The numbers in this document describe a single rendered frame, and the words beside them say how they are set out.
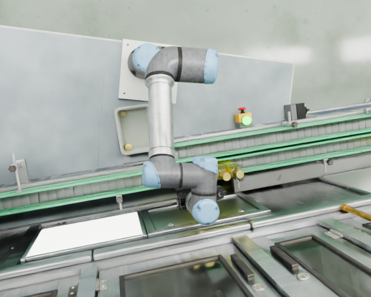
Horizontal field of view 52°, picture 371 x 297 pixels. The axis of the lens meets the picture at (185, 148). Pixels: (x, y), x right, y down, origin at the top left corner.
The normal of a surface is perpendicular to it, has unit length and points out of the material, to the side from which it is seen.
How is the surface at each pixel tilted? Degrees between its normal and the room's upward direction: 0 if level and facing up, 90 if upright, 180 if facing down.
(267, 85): 0
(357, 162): 0
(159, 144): 32
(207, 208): 1
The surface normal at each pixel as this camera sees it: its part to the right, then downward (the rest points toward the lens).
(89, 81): 0.19, 0.10
